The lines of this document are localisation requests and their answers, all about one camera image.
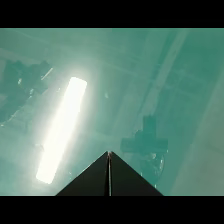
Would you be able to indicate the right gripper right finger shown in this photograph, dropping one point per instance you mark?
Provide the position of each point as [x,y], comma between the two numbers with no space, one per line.
[128,181]

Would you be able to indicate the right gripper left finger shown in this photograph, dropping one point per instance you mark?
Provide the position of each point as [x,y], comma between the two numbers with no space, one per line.
[93,181]

